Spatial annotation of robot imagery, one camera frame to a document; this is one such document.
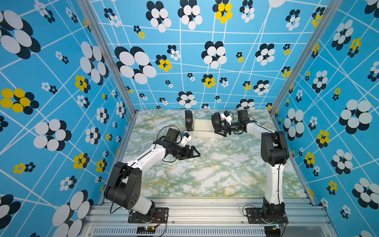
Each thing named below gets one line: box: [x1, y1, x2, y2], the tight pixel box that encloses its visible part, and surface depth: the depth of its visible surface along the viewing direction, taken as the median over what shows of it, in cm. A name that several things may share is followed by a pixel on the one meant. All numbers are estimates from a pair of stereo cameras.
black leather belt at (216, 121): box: [211, 112, 222, 132], surface depth 97 cm
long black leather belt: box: [184, 109, 194, 132], surface depth 98 cm
